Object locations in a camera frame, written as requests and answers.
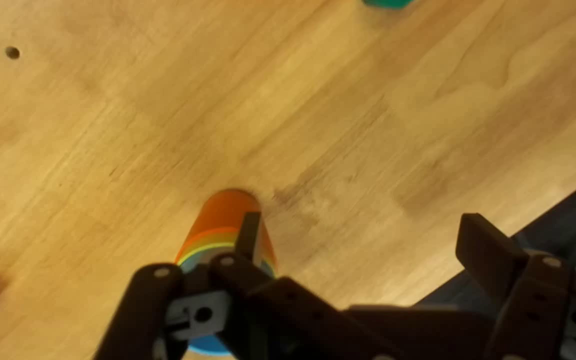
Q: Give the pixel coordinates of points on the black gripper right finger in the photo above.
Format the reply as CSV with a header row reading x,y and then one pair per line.
x,y
541,306

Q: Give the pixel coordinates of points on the green cylinder block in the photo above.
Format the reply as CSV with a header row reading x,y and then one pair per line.
x,y
389,3

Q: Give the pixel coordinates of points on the orange plastic cup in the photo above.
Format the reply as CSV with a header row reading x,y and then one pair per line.
x,y
224,212

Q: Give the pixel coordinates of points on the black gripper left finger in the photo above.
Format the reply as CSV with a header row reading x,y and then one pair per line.
x,y
168,312

